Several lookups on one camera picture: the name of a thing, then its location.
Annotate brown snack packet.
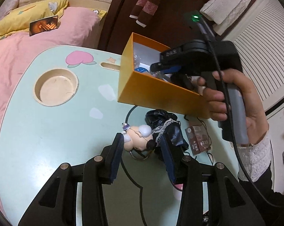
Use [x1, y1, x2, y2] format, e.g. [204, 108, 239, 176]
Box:
[185, 124, 211, 156]

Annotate doll with black dress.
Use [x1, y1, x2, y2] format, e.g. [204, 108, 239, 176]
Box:
[122, 106, 189, 160]

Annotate orange cardboard box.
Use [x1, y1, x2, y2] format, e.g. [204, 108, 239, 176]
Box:
[117, 33, 209, 119]

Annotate white lace sleeve forearm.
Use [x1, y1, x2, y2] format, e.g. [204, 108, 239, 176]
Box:
[238, 131, 272, 182]

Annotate person's right hand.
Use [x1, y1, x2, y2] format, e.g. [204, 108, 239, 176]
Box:
[196, 70, 269, 147]

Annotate dark wooden door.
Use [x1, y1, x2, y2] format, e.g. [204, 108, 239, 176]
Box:
[97, 0, 208, 54]

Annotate white knitted sweater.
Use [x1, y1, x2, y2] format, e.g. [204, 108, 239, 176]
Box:
[200, 0, 251, 35]

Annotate maroon pink striped scarf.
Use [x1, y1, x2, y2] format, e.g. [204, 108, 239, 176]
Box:
[129, 0, 162, 27]

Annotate white louvered closet door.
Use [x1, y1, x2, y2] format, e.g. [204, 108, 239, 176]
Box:
[225, 0, 284, 110]

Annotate pink bed blanket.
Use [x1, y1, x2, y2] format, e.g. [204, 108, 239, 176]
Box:
[0, 7, 100, 211]

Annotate yellow pillow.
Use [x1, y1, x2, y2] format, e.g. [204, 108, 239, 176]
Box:
[0, 0, 69, 40]

